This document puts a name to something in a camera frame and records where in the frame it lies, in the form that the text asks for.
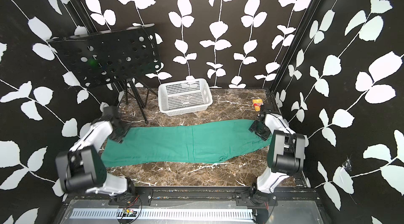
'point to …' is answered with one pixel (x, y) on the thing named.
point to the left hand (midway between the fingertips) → (127, 129)
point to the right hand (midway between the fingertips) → (255, 129)
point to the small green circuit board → (129, 213)
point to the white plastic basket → (189, 96)
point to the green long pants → (212, 142)
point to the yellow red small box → (257, 104)
